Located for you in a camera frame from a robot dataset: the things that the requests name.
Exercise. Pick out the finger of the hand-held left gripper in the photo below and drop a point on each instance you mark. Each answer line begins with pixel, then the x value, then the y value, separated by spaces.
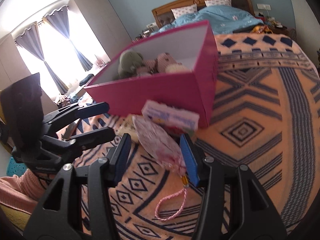
pixel 97 136
pixel 98 107

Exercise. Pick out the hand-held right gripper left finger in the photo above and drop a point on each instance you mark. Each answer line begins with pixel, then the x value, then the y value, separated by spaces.
pixel 122 160

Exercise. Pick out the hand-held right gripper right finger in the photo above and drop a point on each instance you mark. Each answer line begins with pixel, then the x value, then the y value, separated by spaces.
pixel 190 160

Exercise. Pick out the white tissue packet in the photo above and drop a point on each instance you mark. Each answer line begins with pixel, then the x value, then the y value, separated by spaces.
pixel 172 116

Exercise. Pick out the green plush frog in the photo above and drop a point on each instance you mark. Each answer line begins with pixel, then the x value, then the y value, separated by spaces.
pixel 130 60

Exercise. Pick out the pink cardboard box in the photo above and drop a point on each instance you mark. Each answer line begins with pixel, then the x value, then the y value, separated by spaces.
pixel 155 90

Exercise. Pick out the pink knitted plush toy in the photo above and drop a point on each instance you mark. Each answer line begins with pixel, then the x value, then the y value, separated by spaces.
pixel 165 60

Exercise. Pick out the cream fluffy plush toy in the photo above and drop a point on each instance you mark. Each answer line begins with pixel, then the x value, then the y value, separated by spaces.
pixel 176 67

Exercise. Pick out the person's left forearm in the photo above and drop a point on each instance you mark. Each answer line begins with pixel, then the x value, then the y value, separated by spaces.
pixel 17 187

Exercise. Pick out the dark cloth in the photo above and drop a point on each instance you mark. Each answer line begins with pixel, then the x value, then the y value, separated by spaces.
pixel 86 79

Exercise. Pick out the colourful cloth pile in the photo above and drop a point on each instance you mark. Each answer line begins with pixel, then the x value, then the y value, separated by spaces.
pixel 66 98

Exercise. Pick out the small pink fan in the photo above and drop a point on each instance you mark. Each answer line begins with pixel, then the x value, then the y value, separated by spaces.
pixel 101 63

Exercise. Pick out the blue plastic basket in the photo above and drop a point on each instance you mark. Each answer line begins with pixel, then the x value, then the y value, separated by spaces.
pixel 15 168

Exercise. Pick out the grey-blue curtain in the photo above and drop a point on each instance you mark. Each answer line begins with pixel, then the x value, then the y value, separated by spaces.
pixel 60 22
pixel 30 45

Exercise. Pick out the beige wardrobe by window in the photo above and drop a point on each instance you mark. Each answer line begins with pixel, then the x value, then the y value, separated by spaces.
pixel 100 17

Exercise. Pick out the orange navy patterned blanket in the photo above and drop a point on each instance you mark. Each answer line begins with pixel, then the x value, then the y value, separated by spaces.
pixel 250 92

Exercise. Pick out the white pink-dotted pillow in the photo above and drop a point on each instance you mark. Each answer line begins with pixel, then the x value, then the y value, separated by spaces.
pixel 183 11
pixel 218 2

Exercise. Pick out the blue floral duvet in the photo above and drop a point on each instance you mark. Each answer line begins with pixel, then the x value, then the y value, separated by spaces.
pixel 225 17

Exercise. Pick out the orange yellow packet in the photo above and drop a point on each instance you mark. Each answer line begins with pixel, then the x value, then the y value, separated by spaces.
pixel 262 28

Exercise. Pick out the white wall socket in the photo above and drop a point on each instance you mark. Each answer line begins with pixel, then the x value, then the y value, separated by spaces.
pixel 263 6

